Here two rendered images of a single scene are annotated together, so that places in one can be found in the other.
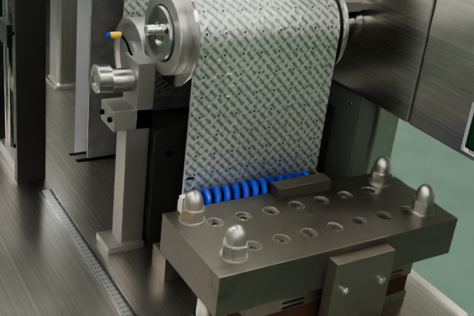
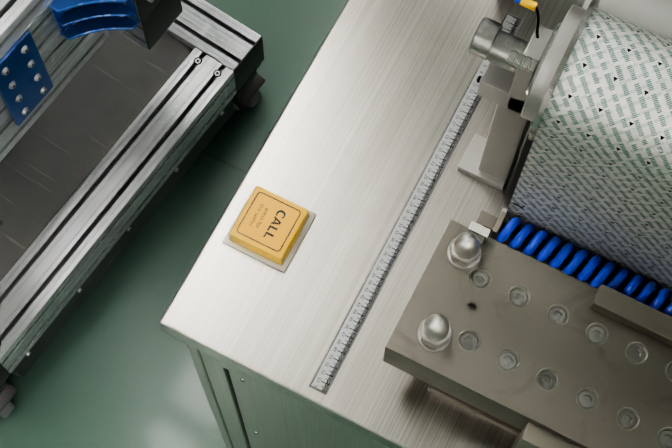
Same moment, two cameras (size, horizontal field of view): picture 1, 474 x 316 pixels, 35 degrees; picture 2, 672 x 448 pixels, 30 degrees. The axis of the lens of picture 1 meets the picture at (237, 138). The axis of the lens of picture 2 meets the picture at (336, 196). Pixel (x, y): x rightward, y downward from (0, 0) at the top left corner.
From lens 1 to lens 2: 0.95 m
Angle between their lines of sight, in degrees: 56
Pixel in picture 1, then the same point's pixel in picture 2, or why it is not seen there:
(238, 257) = (426, 344)
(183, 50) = (526, 114)
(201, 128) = (538, 181)
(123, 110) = (492, 85)
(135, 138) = (509, 111)
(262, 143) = (626, 240)
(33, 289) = (348, 154)
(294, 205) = (599, 330)
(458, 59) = not seen: outside the picture
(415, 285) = not seen: outside the picture
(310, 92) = not seen: outside the picture
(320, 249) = (524, 408)
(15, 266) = (365, 111)
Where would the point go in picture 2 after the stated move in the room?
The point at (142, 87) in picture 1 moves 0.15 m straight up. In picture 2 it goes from (519, 82) to (544, 5)
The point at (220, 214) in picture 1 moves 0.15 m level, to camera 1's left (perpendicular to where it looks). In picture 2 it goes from (501, 271) to (428, 158)
